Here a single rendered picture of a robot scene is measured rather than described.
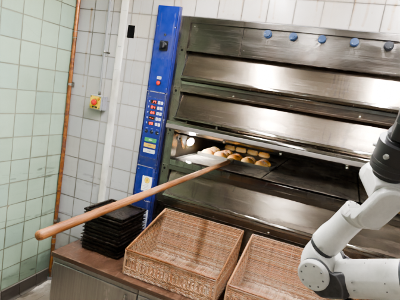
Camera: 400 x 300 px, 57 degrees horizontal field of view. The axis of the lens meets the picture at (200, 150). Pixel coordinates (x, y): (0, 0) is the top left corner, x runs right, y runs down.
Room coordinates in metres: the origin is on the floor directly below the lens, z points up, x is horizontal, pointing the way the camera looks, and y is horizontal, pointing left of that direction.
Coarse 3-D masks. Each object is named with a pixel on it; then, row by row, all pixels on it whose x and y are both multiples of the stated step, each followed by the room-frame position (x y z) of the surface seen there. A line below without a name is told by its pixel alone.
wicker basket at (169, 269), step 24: (168, 216) 2.36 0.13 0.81; (192, 216) 2.32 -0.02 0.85; (144, 240) 2.15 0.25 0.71; (168, 240) 2.31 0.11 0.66; (192, 240) 2.27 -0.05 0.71; (216, 240) 2.23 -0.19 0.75; (240, 240) 2.18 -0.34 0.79; (144, 264) 1.91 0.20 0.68; (168, 264) 1.86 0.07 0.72; (192, 264) 2.18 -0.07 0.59; (216, 264) 2.19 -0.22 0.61; (168, 288) 1.85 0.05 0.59; (192, 288) 1.90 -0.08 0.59; (216, 288) 1.77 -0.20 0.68
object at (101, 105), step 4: (92, 96) 2.60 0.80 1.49; (96, 96) 2.58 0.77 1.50; (100, 96) 2.58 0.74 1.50; (104, 96) 2.60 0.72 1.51; (96, 100) 2.58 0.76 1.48; (100, 100) 2.57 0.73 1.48; (104, 100) 2.60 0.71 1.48; (96, 104) 2.58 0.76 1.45; (100, 104) 2.57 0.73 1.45; (104, 104) 2.61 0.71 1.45; (92, 108) 2.60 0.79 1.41; (96, 108) 2.58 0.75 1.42; (100, 108) 2.57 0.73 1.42; (104, 108) 2.61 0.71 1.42
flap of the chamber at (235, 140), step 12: (180, 132) 2.43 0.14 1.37; (192, 132) 2.24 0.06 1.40; (204, 132) 2.21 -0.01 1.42; (240, 144) 2.24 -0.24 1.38; (252, 144) 2.10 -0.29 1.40; (264, 144) 2.08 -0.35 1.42; (300, 156) 2.07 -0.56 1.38; (312, 156) 1.98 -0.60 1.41; (324, 156) 1.96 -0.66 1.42; (360, 168) 1.96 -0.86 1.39
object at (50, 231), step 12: (204, 168) 2.16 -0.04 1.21; (216, 168) 2.31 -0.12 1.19; (180, 180) 1.82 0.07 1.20; (144, 192) 1.50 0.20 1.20; (156, 192) 1.59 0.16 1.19; (108, 204) 1.29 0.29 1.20; (120, 204) 1.33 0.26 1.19; (84, 216) 1.15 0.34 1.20; (96, 216) 1.20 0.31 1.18; (48, 228) 1.01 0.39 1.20; (60, 228) 1.05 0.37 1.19
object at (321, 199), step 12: (192, 168) 2.38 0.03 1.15; (240, 180) 2.26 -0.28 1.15; (252, 180) 2.23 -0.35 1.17; (264, 180) 2.23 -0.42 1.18; (288, 192) 2.15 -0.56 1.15; (300, 192) 2.13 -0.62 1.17; (312, 192) 2.12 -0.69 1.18; (336, 204) 2.06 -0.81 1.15; (360, 204) 2.02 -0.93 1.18; (396, 216) 1.95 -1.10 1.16
